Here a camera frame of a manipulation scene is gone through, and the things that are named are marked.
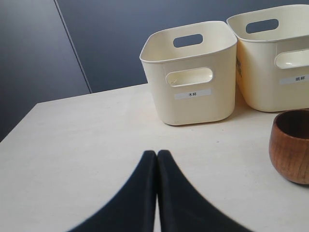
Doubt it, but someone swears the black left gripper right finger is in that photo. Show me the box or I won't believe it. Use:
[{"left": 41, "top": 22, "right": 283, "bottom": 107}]
[{"left": 157, "top": 150, "right": 249, "bottom": 232}]

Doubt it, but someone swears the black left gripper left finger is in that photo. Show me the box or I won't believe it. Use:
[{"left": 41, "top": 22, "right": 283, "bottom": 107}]
[{"left": 70, "top": 150, "right": 157, "bottom": 232}]

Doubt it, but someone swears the brown wooden cup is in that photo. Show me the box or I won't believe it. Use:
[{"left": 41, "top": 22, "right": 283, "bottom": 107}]
[{"left": 269, "top": 109, "right": 309, "bottom": 185}]

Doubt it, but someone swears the cream bin left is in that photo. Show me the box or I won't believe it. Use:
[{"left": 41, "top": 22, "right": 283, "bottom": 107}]
[{"left": 140, "top": 21, "right": 237, "bottom": 126}]

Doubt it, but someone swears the cream bin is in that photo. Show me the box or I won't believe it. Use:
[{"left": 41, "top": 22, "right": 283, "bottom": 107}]
[
  {"left": 226, "top": 4, "right": 309, "bottom": 112},
  {"left": 140, "top": 21, "right": 237, "bottom": 126}
]

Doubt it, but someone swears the cream bin middle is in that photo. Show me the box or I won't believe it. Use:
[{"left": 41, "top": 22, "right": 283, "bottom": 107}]
[{"left": 226, "top": 4, "right": 309, "bottom": 112}]

